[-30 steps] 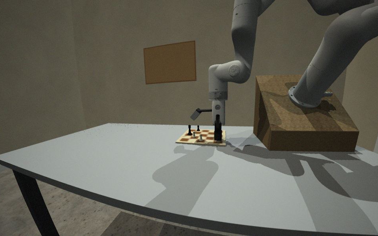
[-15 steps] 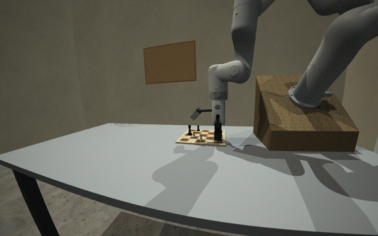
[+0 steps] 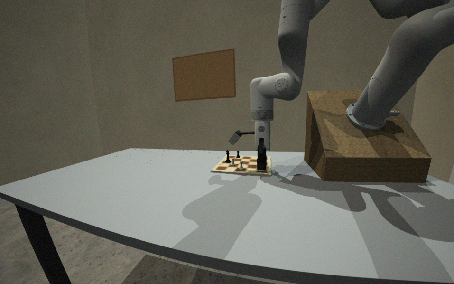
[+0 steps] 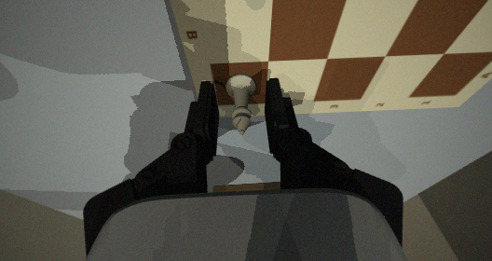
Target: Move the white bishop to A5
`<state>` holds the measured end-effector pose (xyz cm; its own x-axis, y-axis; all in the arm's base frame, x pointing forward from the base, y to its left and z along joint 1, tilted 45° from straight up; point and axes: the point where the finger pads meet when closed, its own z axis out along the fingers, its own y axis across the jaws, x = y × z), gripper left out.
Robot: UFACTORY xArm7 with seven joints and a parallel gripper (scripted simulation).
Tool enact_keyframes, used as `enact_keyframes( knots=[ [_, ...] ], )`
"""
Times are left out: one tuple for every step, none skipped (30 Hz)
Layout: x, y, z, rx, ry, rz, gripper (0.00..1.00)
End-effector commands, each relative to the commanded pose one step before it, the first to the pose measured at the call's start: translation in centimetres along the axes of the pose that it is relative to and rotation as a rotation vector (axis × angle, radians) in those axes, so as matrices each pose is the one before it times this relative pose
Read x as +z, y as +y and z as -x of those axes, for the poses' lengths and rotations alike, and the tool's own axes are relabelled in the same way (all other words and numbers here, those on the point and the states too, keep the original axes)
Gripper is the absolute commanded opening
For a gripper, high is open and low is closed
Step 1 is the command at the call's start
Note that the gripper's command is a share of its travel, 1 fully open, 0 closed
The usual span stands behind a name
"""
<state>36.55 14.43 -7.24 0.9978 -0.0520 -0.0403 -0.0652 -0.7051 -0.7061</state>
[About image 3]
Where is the wooden chessboard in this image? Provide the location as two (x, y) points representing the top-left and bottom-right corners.
(211, 155), (271, 176)

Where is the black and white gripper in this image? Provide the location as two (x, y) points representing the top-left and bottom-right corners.
(251, 119), (273, 170)

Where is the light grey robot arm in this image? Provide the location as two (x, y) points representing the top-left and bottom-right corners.
(250, 0), (454, 131)

